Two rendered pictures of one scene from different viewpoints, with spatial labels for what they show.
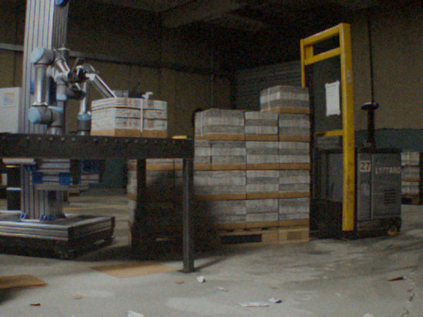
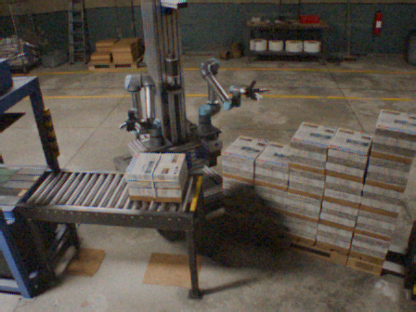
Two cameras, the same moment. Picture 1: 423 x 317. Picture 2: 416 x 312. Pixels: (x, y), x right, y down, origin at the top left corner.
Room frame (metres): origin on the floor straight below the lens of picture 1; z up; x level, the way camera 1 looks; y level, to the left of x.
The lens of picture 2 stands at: (1.96, -1.47, 2.34)
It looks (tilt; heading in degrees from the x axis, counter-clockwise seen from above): 29 degrees down; 49
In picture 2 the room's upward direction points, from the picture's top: 3 degrees counter-clockwise
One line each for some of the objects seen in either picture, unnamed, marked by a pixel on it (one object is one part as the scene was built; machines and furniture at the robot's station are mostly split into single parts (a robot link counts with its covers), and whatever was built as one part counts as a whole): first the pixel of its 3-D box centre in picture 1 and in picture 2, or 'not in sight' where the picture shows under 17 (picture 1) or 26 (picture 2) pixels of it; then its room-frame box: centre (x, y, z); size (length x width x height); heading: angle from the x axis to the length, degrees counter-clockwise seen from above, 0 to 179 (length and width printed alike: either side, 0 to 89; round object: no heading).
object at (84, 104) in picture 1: (84, 97); (212, 87); (4.20, 1.04, 1.19); 0.15 x 0.12 x 0.55; 14
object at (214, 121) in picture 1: (218, 127); (313, 147); (4.26, -0.06, 0.95); 0.38 x 0.29 x 0.23; 20
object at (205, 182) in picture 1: (203, 193); (292, 199); (4.21, 0.07, 0.42); 1.17 x 0.39 x 0.83; 110
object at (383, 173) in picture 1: (359, 190); not in sight; (4.73, -1.37, 0.40); 0.69 x 0.55 x 0.80; 20
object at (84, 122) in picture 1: (84, 121); (204, 112); (4.07, 1.01, 0.98); 0.13 x 0.12 x 0.14; 14
